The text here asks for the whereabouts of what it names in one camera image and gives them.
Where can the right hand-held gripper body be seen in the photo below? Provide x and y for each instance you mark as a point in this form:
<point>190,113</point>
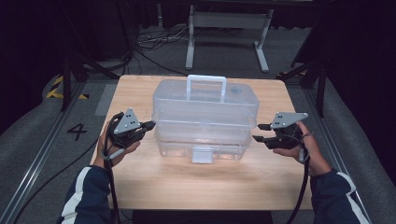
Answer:
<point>288,130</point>

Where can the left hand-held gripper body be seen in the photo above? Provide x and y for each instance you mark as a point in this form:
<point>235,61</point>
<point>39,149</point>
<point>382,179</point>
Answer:
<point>127,129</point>

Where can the clear plastic storage box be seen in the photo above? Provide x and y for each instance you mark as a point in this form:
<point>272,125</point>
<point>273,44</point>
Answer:
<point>205,124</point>

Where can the person's left hand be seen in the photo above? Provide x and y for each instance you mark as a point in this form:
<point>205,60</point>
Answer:
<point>116,154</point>

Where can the person's right hand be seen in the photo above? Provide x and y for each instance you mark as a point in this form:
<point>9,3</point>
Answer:
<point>314,155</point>

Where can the right arm blue sleeve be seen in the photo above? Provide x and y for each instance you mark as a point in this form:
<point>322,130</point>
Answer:
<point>339,149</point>

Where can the black metal stand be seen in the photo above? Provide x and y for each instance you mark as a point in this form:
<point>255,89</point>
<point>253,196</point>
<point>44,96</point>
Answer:
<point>320,84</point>
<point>67,81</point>

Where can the yellow black hazard tape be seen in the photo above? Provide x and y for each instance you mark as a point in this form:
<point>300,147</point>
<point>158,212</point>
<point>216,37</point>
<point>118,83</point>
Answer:
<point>54,91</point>

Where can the grey metal floor rail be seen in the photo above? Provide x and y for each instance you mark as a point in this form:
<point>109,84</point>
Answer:
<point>37,161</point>

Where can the grey metal table frame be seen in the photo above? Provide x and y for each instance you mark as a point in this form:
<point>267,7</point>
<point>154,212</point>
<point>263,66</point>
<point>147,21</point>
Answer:
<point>229,20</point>

